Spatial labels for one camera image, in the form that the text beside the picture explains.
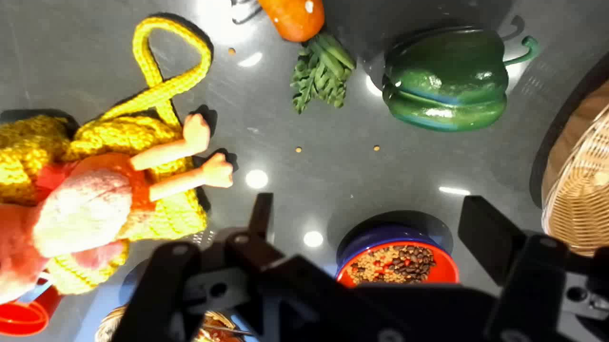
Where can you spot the orange toy carrot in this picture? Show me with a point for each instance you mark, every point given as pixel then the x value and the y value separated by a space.
pixel 323 66

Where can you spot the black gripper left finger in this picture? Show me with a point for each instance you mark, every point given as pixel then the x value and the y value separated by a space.
pixel 262 214

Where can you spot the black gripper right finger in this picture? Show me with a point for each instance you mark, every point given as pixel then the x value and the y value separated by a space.
pixel 492 238

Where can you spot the woven wicker basket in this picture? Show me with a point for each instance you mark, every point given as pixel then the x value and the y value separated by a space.
pixel 576 185

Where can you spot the green bell pepper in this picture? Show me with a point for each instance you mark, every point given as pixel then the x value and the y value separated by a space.
pixel 452 81

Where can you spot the yellow orange plush doll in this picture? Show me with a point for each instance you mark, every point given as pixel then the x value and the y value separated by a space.
pixel 73 199

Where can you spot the small red cup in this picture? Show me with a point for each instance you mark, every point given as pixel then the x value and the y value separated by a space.
pixel 30 318

